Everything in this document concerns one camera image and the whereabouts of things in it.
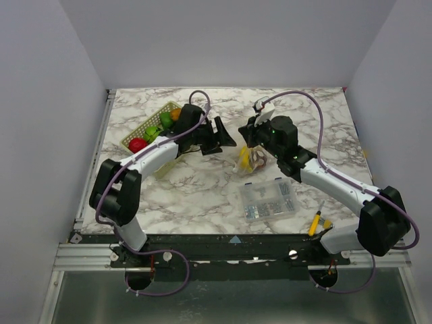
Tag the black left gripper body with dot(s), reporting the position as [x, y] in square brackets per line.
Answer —
[204, 136]

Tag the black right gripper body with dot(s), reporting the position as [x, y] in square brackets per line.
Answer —
[252, 133]

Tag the clear zip top bag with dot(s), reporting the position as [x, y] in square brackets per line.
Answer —
[241, 173]

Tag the green toy watermelon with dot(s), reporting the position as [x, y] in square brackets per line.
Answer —
[151, 133]

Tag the dark red toy apple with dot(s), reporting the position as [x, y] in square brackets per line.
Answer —
[258, 159]

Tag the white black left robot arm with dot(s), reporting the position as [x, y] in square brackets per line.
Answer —
[116, 191]

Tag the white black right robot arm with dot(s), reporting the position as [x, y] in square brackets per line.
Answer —
[381, 222]

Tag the green bell pepper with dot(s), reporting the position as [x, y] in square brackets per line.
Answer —
[166, 120]

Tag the pale green perforated basket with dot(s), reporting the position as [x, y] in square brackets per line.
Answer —
[153, 120]

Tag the clear plastic screw box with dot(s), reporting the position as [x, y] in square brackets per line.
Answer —
[263, 201]

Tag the red toy strawberry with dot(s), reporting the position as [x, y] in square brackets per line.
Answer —
[137, 144]

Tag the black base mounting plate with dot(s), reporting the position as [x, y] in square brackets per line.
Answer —
[228, 257]

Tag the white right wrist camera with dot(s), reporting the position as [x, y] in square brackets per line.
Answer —
[263, 112]

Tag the yellow handled screwdriver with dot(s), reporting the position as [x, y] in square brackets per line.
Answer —
[316, 218]

